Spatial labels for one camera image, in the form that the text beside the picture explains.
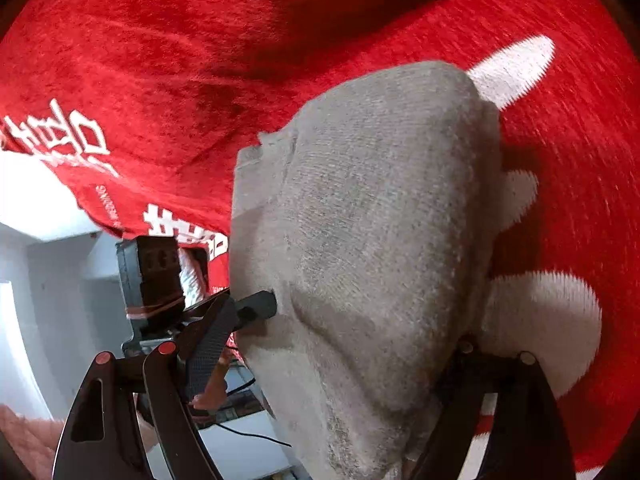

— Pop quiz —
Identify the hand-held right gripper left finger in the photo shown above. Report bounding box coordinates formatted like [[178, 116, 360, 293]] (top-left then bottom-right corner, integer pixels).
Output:
[[52, 342, 221, 480]]

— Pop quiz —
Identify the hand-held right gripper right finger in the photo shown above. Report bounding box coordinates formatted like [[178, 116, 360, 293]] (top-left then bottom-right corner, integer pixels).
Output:
[[415, 340, 576, 480]]

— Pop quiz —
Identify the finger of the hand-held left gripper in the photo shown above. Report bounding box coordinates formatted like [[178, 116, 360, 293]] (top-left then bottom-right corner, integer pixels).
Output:
[[182, 289, 278, 407]]

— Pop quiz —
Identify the grey knit small garment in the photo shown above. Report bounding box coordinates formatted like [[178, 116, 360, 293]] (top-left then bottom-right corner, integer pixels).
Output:
[[230, 60, 506, 480]]

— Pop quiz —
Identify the pink fuzzy cloth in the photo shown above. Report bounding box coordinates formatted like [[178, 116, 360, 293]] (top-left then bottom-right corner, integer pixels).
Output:
[[0, 404, 68, 480]]

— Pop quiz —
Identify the red printed blanket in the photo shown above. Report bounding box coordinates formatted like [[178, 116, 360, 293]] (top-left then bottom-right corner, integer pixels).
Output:
[[0, 0, 640, 480]]

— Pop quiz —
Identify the black cable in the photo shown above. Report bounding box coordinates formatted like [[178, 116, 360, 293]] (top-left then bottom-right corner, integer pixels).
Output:
[[197, 379, 296, 448]]

